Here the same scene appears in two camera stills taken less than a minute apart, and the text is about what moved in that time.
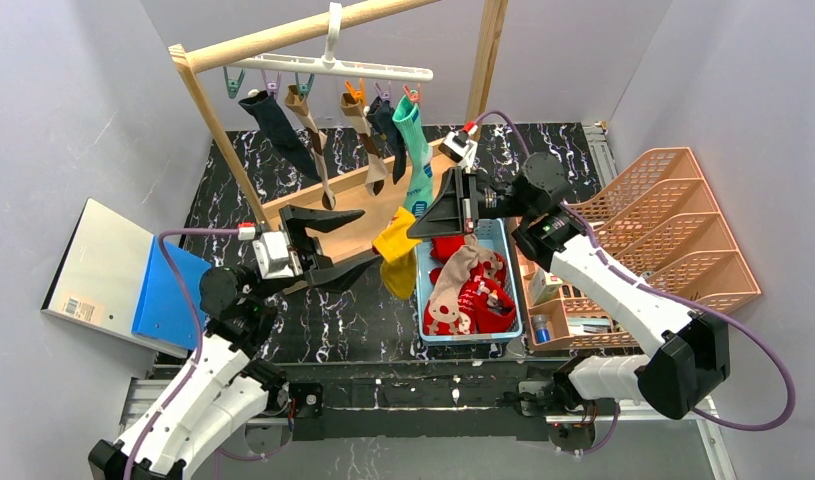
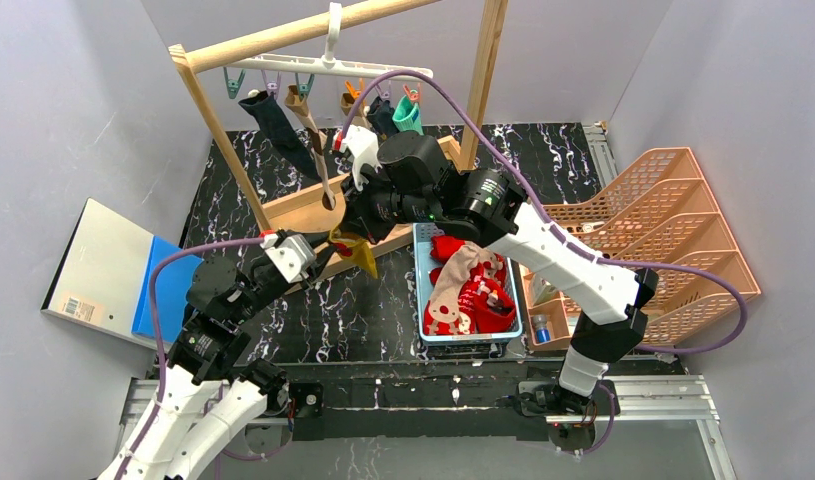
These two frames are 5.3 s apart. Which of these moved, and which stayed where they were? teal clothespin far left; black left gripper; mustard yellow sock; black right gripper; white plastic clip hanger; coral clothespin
Moved: mustard yellow sock; black right gripper; black left gripper
Stayed: white plastic clip hanger; coral clothespin; teal clothespin far left
